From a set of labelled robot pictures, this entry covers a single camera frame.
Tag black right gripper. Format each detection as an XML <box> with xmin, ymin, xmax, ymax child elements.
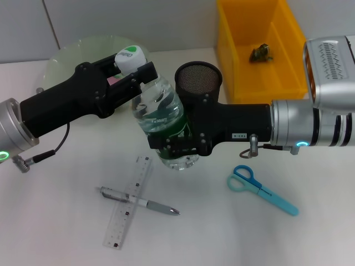
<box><xmin>146</xmin><ymin>93</ymin><xmax>274</xmax><ymax>159</ymax></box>

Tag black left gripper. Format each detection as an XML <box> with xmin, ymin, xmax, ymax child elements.
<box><xmin>19</xmin><ymin>54</ymin><xmax>159</xmax><ymax>139</ymax></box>

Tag clear green-label water bottle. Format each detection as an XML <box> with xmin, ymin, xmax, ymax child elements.
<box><xmin>115</xmin><ymin>45</ymin><xmax>200</xmax><ymax>172</ymax></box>

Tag green plastic wrapper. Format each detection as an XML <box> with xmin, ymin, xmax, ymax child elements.
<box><xmin>249</xmin><ymin>43</ymin><xmax>274</xmax><ymax>64</ymax></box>

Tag black mesh pen holder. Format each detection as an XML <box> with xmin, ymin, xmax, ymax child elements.
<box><xmin>174</xmin><ymin>61</ymin><xmax>224</xmax><ymax>108</ymax></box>

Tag translucent green fruit bowl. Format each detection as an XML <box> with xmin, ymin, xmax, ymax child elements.
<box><xmin>44</xmin><ymin>34</ymin><xmax>150</xmax><ymax>95</ymax></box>

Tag blue teal scissors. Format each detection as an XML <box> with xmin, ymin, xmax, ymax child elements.
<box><xmin>226</xmin><ymin>165</ymin><xmax>300</xmax><ymax>217</ymax></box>

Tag white grey ballpoint pen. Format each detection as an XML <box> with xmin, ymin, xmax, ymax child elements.
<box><xmin>95</xmin><ymin>186</ymin><xmax>181</xmax><ymax>216</ymax></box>

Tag clear plastic ruler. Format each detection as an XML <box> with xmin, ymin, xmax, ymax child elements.
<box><xmin>103</xmin><ymin>155</ymin><xmax>154</xmax><ymax>249</ymax></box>

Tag yellow plastic bin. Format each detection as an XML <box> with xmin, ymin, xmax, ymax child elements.
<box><xmin>216</xmin><ymin>0</ymin><xmax>314</xmax><ymax>105</ymax></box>

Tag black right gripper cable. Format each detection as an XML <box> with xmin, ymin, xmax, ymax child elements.
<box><xmin>240</xmin><ymin>134</ymin><xmax>286</xmax><ymax>159</ymax></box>

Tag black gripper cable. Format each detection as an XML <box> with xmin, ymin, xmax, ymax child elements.
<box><xmin>240</xmin><ymin>134</ymin><xmax>286</xmax><ymax>159</ymax></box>
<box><xmin>26</xmin><ymin>123</ymin><xmax>70</xmax><ymax>164</ymax></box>

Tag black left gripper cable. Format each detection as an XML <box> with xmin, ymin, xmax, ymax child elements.
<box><xmin>26</xmin><ymin>123</ymin><xmax>70</xmax><ymax>164</ymax></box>

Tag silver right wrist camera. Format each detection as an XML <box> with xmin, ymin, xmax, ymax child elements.
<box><xmin>302</xmin><ymin>35</ymin><xmax>355</xmax><ymax>114</ymax></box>

